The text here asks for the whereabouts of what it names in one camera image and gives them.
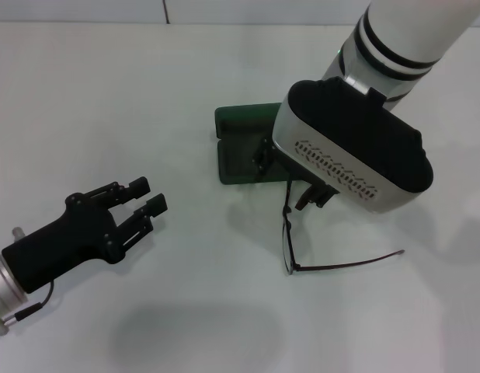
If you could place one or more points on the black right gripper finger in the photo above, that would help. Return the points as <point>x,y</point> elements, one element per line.
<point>264,155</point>
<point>321,196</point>

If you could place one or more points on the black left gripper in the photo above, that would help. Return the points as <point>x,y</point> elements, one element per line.
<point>65,241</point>

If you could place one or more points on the green glasses case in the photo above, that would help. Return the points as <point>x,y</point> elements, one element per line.
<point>240,155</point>

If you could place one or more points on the black glasses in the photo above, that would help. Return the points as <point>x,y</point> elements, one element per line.
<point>341,264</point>

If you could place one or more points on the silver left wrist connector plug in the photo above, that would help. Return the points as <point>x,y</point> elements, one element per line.
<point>18,234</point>

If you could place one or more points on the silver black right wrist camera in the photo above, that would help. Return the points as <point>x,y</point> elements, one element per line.
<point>352,132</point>

